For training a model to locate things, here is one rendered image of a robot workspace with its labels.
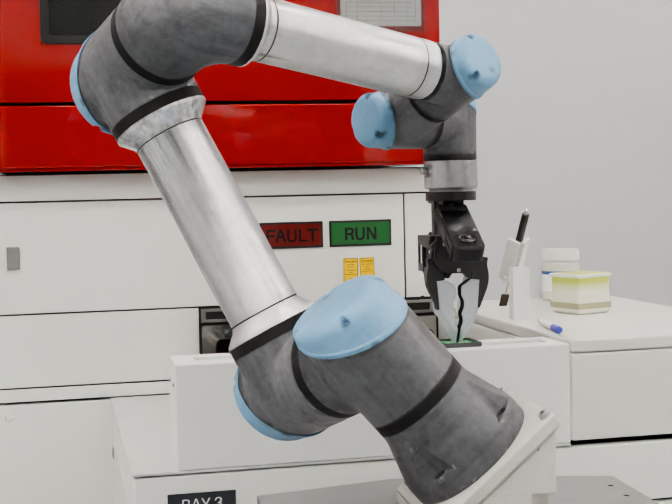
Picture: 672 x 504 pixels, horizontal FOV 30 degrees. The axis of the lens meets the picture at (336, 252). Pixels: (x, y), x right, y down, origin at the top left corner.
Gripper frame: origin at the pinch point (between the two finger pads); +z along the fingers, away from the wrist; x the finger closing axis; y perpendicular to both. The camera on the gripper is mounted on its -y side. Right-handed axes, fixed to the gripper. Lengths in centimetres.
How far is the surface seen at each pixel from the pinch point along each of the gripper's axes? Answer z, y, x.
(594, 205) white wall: -13, 207, -115
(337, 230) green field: -13, 58, 4
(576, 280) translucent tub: -4.6, 26.2, -29.3
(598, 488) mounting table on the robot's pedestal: 15.8, -29.1, -7.6
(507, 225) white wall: -8, 207, -85
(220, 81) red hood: -40, 54, 25
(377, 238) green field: -11, 58, -4
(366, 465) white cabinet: 16.7, -3.9, 14.6
